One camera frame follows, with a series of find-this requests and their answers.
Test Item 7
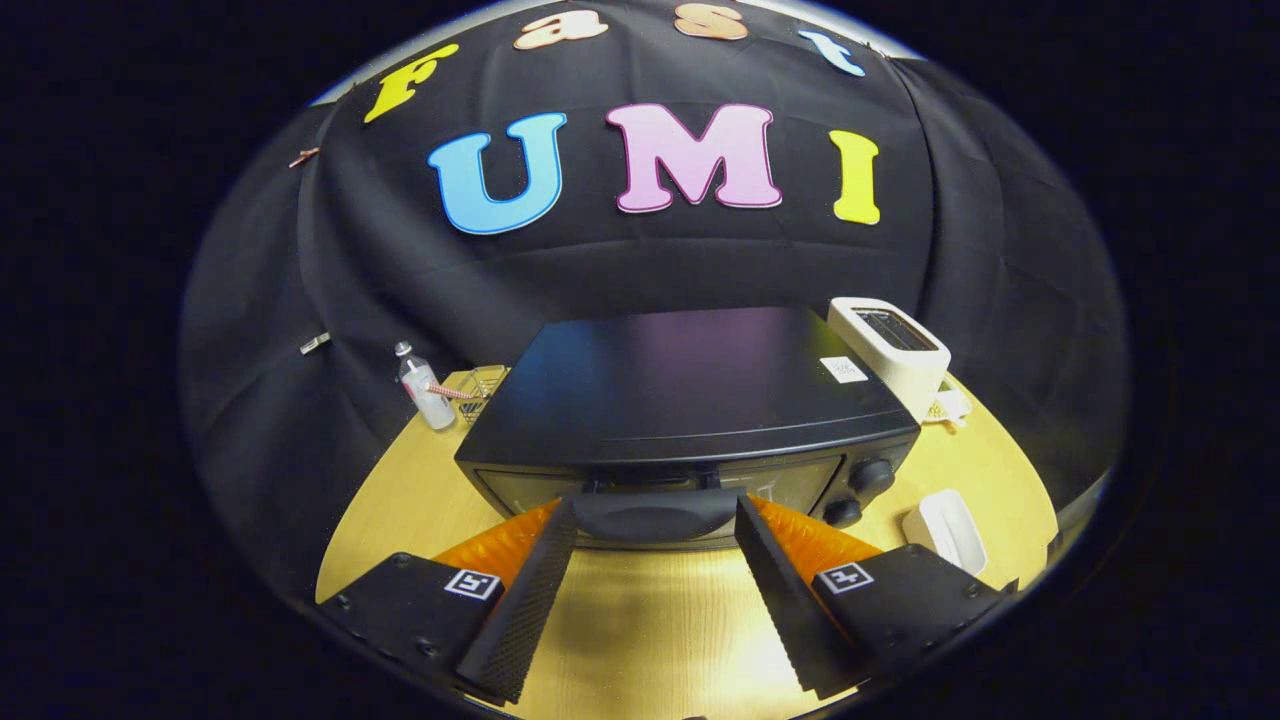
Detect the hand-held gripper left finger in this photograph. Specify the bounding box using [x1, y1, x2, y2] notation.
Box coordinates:
[345, 497, 581, 704]

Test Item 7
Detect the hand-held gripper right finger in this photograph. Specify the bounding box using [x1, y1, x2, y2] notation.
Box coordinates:
[733, 493, 1006, 701]

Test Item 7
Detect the black toaster oven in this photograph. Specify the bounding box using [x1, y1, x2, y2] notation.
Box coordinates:
[455, 305, 921, 551]

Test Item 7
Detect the white toaster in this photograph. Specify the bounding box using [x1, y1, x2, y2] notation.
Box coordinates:
[827, 297, 951, 424]

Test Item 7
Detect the white rectangular dish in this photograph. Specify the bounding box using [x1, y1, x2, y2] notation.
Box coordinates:
[902, 489, 989, 578]

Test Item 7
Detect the clear plastic bottle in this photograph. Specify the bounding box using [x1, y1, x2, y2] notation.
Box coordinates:
[393, 341, 456, 431]

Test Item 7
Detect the white divided bean dish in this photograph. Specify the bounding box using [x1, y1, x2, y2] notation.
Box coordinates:
[925, 385, 973, 429]

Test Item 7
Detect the black backdrop cloth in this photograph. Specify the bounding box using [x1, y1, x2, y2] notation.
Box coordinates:
[180, 0, 1129, 601]

